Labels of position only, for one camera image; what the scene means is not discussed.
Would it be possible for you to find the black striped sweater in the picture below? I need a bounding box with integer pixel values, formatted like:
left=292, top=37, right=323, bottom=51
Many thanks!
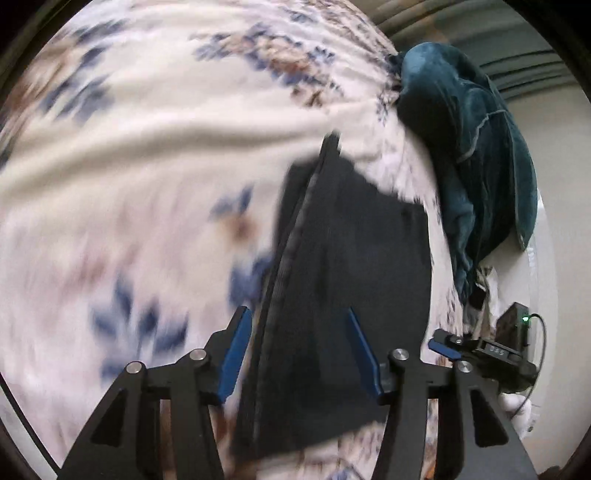
left=232, top=135, right=432, bottom=461

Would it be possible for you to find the teal velvet blanket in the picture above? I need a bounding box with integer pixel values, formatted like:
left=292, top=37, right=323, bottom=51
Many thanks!
left=397, top=42, right=538, bottom=302

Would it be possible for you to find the floral bed blanket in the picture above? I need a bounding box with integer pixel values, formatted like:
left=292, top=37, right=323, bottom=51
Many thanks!
left=1, top=1, right=462, bottom=465

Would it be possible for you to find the right teal curtain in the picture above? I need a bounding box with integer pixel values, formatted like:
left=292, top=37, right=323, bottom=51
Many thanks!
left=360, top=0, right=576, bottom=100

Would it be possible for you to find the black cable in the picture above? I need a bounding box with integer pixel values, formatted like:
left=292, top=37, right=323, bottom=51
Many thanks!
left=500, top=313, right=548, bottom=421

